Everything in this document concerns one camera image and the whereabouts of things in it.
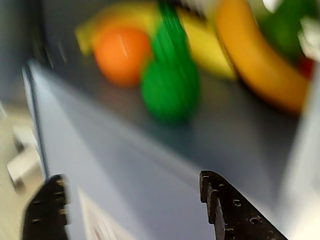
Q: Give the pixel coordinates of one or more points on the orange toy fruit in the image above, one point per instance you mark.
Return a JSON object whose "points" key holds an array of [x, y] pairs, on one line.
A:
{"points": [[120, 55]]}

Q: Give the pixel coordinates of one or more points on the yellow toy banana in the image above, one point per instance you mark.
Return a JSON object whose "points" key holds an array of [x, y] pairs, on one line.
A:
{"points": [[112, 17]]}

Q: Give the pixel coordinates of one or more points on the pale yellow toy fruit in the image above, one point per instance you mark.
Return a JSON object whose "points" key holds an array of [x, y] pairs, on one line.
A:
{"points": [[205, 50]]}

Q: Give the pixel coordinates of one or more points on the light blue toy kitchen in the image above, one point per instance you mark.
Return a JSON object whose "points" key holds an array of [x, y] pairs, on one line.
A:
{"points": [[150, 162]]}

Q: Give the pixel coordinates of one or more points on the red toy fruit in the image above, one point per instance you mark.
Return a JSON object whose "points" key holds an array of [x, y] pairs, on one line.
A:
{"points": [[306, 67]]}

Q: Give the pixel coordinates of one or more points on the green toy vegetable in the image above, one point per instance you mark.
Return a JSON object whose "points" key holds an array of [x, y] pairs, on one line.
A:
{"points": [[280, 32]]}

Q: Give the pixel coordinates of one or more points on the green toy pineapple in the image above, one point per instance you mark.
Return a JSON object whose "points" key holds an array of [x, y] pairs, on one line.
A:
{"points": [[170, 85]]}

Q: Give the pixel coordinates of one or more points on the large orange-yellow toy banana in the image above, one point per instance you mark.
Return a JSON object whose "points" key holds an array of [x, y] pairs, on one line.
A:
{"points": [[257, 62]]}

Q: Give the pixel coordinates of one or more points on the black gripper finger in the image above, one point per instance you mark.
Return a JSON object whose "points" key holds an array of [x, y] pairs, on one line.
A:
{"points": [[45, 212], [237, 217]]}

